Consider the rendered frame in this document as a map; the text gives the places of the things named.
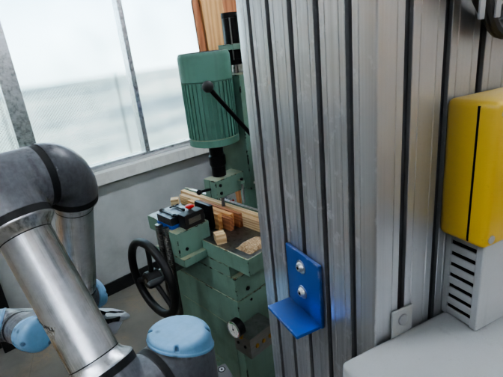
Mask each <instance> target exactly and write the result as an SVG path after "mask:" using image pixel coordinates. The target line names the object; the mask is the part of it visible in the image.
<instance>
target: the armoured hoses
mask: <svg viewBox="0 0 503 377"><path fill-rule="evenodd" d="M155 228H156V234H157V240H158V244H159V251H160V252H161V253H162V255H163V257H164V258H165V259H166V261H167V262H168V264H169V266H170V268H171V270H172V272H173V274H174V277H175V280H176V282H177V287H178V290H179V295H180V288H179V283H178V279H177V271H176V266H175V262H174V255H173V252H172V246H171V242H170V238H169V233H168V231H169V227H167V226H165V227H163V226H162V224H160V223H159V224H156V225H155ZM165 288H166V292H167V293H166V294H167V296H168V297H169V298H170V299H171V296H170V292H169V289H168V284H167V282H166V281H165ZM177 315H178V316H182V315H184V313H183V305H182V301H181V296H180V306H179V310H178V312H177V314H176V315H175V316H177Z"/></svg>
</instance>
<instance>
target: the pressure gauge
mask: <svg viewBox="0 0 503 377"><path fill-rule="evenodd" d="M232 326H233V328H232ZM227 328H228V331H229V333H230V334H231V336H232V337H234V338H236V339H239V338H240V339H243V335H244V333H245V332H246V327H245V325H244V323H243V321H242V320H241V319H239V318H237V317H234V318H233V319H231V320H230V321H228V322H227ZM233 329H234V331H233Z"/></svg>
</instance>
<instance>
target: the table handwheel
mask: <svg viewBox="0 0 503 377"><path fill-rule="evenodd" d="M138 246H139V247H142V248H144V249H145V253H146V257H147V266H148V271H146V272H144V273H143V275H142V277H141V275H140V272H139V270H138V265H137V261H136V250H137V247H138ZM151 256H152V257H153V258H154V259H155V261H156V262H157V264H158V265H159V267H160V269H156V268H154V267H153V262H152V257H151ZM128 261H129V268H130V271H131V274H132V278H133V280H134V282H135V285H136V286H137V288H138V291H139V292H140V294H141V296H142V298H143V299H144V300H145V302H146V303H147V305H148V306H149V307H150V308H151V309H152V310H153V311H154V312H155V313H156V314H158V315H159V316H161V317H163V318H167V317H170V316H175V315H176V314H177V312H178V310H179V306H180V295H179V290H178V287H177V282H176V280H175V277H174V274H173V272H172V270H171V268H170V266H169V264H168V262H167V261H166V259H165V258H164V257H163V255H162V253H161V252H160V251H159V249H158V248H157V247H156V246H155V245H154V244H152V243H151V242H149V241H148V240H146V239H143V238H137V239H134V240H132V241H131V243H130V245H129V248H128ZM175 266H176V271H179V270H181V269H183V268H184V267H182V266H181V265H179V264H177V263H175ZM162 276H164V277H165V280H166V282H167V284H168V289H169V292H170V296H171V299H170V298H169V297H168V296H167V294H166V293H165V291H164V289H163V288H162V287H161V285H158V286H157V287H156V289H157V290H158V292H159V293H160V295H161V296H162V297H163V298H164V300H165V302H166V303H167V305H168V306H169V308H170V309H169V310H166V309H165V308H163V307H161V306H160V305H159V304H158V303H157V302H156V301H155V300H154V299H153V297H152V296H151V294H150V293H149V292H148V290H147V288H146V287H147V283H148V282H149V281H151V280H153V279H155V278H158V277H162Z"/></svg>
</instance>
